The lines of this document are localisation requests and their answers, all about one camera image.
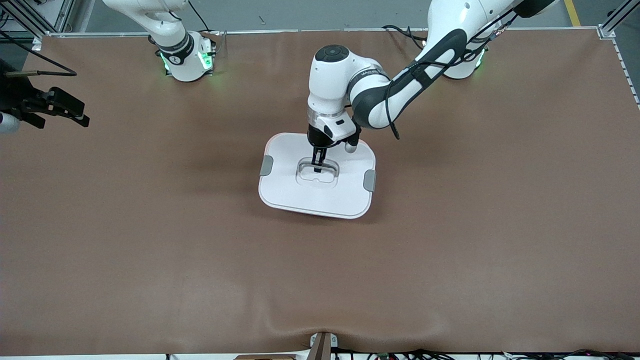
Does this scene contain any aluminium frame profile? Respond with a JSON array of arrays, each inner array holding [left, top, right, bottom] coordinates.
[[0, 0, 76, 51], [597, 0, 640, 40]]

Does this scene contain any white plastic box lid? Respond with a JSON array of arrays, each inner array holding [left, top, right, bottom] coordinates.
[[258, 132, 377, 220]]

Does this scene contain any black arm base cable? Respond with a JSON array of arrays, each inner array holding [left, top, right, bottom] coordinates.
[[187, 0, 214, 34], [382, 24, 429, 49]]

